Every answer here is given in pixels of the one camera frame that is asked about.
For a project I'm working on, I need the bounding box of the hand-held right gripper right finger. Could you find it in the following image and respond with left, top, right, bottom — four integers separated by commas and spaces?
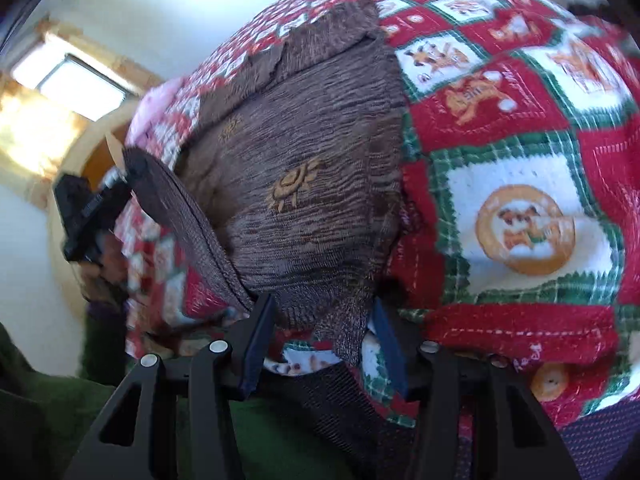
371, 299, 583, 480

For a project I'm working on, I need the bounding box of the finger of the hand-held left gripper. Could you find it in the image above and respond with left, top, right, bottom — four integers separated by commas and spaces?
97, 167, 136, 211

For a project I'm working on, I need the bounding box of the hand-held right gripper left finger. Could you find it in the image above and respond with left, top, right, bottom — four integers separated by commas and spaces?
65, 292, 277, 480

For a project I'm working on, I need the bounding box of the brown knitted sweater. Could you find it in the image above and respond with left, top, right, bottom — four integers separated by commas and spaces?
122, 0, 418, 480

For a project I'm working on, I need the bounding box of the cream wooden headboard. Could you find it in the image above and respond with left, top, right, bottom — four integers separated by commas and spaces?
47, 107, 148, 221

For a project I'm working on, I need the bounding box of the pink pillow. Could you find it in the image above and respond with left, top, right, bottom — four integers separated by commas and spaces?
131, 79, 173, 128

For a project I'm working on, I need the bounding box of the wide yellow curtain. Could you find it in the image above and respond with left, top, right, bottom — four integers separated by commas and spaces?
0, 72, 81, 181

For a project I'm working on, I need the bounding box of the window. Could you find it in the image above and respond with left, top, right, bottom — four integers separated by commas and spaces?
10, 50, 133, 122

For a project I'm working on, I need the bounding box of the purple bed sheet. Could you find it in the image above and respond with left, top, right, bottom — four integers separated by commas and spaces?
557, 400, 640, 480

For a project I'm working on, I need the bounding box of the red checked printed bedspread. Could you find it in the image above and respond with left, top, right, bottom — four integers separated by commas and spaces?
112, 0, 640, 431

